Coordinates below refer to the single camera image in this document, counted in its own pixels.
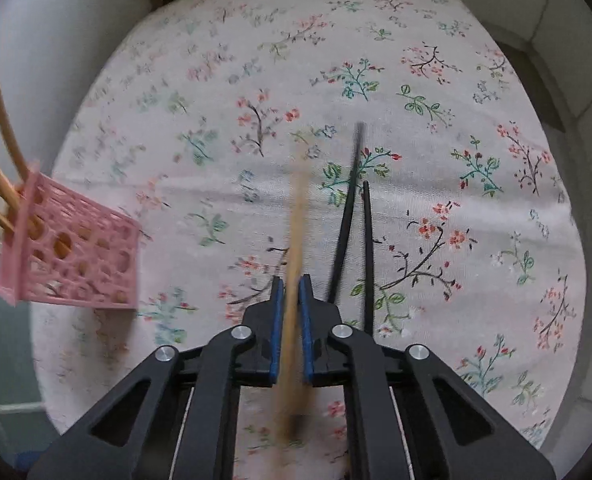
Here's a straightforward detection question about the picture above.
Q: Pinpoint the pink perforated holder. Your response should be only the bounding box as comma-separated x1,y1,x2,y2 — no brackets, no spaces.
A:
0,162,142,311

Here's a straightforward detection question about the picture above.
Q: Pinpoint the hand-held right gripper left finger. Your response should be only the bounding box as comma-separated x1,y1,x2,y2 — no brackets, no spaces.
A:
28,275,284,480

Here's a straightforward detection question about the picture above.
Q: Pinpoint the frosted glass sliding door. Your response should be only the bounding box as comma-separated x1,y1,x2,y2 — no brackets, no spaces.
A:
0,225,52,466

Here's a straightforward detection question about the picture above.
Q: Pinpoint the single light wood chopstick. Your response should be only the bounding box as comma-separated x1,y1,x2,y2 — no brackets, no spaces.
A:
271,157,321,480

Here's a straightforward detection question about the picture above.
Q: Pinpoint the floral tablecloth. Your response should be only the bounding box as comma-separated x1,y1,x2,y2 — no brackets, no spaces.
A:
28,0,589,480

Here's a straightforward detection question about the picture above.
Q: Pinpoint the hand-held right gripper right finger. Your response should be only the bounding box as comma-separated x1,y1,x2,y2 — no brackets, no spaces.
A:
298,274,556,480

